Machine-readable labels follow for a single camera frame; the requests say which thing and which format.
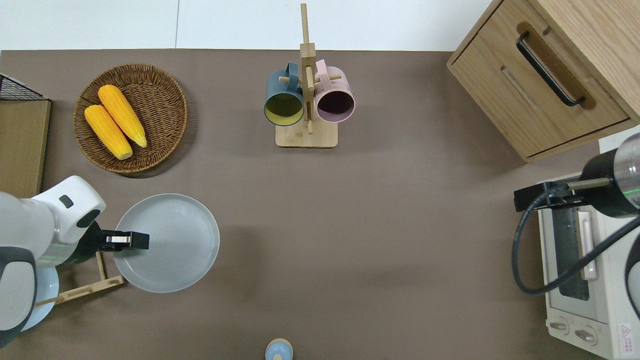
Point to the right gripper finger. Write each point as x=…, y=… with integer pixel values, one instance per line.
x=530, y=199
x=556, y=191

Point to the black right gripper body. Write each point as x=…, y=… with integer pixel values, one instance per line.
x=597, y=200

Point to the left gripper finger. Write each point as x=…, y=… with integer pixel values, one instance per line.
x=135, y=241

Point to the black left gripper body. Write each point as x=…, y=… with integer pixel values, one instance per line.
x=87, y=245

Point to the gray round plate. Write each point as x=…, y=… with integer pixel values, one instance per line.
x=175, y=250

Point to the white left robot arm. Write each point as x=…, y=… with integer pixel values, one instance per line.
x=25, y=225

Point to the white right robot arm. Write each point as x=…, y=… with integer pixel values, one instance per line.
x=627, y=170

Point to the wooden plate rack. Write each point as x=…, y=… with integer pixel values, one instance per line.
x=85, y=290

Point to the light blue plate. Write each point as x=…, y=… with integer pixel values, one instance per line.
x=47, y=300

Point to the wooden drawer cabinet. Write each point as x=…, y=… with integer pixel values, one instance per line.
x=500, y=100

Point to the white toaster oven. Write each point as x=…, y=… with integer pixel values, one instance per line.
x=600, y=310

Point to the yellow corn cob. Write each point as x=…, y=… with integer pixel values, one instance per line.
x=122, y=115
x=107, y=131

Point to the wooden shelf board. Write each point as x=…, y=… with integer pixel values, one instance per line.
x=22, y=150

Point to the round wicker basket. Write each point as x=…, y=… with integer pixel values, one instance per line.
x=165, y=90

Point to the brown table mat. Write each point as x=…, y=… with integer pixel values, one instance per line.
x=375, y=225

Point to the blue call bell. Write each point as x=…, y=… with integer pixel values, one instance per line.
x=279, y=350

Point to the wooden mug tree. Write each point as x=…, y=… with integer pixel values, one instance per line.
x=306, y=137

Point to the dark teal mug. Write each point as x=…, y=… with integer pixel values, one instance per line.
x=282, y=85

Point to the pink mug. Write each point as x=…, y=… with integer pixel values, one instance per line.
x=335, y=85

